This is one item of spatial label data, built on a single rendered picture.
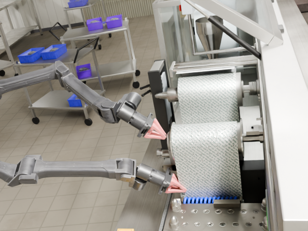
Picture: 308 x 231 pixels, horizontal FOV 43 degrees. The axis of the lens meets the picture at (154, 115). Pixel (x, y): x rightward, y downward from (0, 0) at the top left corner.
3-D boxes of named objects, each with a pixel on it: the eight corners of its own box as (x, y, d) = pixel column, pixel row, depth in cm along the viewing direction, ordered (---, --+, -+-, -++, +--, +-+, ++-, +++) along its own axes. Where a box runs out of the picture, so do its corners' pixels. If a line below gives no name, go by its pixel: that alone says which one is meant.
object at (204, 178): (182, 200, 156) (175, 161, 148) (242, 199, 150) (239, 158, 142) (182, 200, 155) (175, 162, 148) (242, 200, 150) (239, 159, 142)
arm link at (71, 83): (60, 88, 183) (52, 68, 176) (71, 82, 185) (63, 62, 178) (109, 129, 154) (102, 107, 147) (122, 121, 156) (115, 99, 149)
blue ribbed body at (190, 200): (184, 201, 155) (183, 195, 154) (240, 201, 150) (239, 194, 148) (183, 207, 152) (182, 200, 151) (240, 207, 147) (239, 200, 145)
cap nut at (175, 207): (172, 205, 151) (170, 196, 149) (181, 205, 150) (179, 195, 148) (170, 211, 148) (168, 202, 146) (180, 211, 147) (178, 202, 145)
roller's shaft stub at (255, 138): (243, 140, 147) (242, 129, 145) (263, 139, 145) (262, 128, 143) (243, 145, 143) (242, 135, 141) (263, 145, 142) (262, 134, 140)
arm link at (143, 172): (135, 170, 149) (140, 159, 153) (131, 179, 154) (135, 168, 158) (151, 177, 149) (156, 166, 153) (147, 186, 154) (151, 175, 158)
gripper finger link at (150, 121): (159, 149, 150) (138, 136, 149) (162, 139, 156) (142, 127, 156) (168, 136, 147) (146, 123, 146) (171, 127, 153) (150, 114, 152)
